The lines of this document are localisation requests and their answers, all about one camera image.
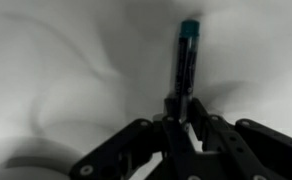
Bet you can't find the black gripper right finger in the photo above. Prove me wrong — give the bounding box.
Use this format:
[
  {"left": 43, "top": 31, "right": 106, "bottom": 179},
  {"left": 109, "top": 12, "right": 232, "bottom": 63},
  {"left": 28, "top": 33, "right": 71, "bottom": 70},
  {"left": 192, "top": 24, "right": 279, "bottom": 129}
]
[{"left": 187, "top": 97, "right": 292, "bottom": 180}]

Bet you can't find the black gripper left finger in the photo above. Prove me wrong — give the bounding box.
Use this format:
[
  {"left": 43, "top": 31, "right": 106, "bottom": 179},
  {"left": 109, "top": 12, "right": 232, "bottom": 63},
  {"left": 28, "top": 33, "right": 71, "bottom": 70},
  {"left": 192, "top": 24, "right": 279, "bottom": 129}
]
[{"left": 68, "top": 97, "right": 198, "bottom": 180}]

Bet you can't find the teal and black marker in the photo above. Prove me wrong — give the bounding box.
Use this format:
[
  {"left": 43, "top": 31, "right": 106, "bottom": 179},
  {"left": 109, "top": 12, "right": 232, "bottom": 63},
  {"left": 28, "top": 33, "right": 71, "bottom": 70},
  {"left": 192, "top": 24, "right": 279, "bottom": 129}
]
[{"left": 169, "top": 18, "right": 201, "bottom": 122}]

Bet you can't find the grey bowl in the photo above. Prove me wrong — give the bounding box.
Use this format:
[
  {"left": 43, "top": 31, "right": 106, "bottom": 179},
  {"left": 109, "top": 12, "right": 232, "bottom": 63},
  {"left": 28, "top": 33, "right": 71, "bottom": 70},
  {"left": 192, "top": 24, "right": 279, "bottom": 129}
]
[{"left": 0, "top": 137, "right": 84, "bottom": 180}]

